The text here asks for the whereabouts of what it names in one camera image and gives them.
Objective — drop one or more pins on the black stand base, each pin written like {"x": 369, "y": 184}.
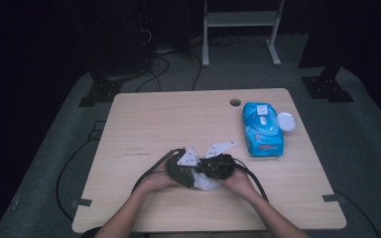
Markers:
{"x": 101, "y": 92}
{"x": 325, "y": 87}

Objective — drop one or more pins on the blue wet wipe packet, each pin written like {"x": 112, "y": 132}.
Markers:
{"x": 264, "y": 132}

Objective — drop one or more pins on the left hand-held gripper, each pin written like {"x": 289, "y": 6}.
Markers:
{"x": 180, "y": 173}

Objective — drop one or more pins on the white metal stand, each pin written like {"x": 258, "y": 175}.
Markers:
{"x": 241, "y": 19}

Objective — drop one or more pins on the person's left hand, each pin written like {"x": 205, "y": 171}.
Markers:
{"x": 160, "y": 181}

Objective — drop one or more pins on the grey tape strip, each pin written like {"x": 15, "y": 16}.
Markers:
{"x": 81, "y": 202}
{"x": 333, "y": 197}

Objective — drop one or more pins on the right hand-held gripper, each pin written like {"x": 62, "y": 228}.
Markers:
{"x": 216, "y": 167}

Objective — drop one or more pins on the white wet wipe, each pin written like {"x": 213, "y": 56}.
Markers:
{"x": 206, "y": 183}

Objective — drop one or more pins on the person's right hand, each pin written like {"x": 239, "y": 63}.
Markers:
{"x": 239, "y": 183}

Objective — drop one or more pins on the white round packet lid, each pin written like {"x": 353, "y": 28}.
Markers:
{"x": 286, "y": 121}

